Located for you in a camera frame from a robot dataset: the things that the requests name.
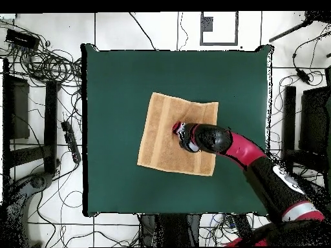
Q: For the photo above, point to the black metal stand frame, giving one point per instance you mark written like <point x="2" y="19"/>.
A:
<point x="50" y="116"/>
<point x="289" y="116"/>

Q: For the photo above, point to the grey curved device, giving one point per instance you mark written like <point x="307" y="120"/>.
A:
<point x="38" y="182"/>

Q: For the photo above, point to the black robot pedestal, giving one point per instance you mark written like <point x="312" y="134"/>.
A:
<point x="175" y="230"/>

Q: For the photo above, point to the tan terry towel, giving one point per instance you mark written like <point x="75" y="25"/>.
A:
<point x="160" y="144"/>

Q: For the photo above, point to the dark green table cloth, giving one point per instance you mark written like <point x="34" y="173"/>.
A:
<point x="129" y="77"/>

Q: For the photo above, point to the black electronics box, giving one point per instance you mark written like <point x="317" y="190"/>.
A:
<point x="22" y="38"/>

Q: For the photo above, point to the black tripod leg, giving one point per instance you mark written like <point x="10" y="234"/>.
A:
<point x="287" y="33"/>

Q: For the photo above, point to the long black power strip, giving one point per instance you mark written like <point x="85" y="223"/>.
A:
<point x="241" y="224"/>

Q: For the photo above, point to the black power adapter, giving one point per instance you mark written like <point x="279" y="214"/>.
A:
<point x="302" y="75"/>

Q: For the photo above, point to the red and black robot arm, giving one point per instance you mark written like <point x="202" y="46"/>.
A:
<point x="248" y="152"/>

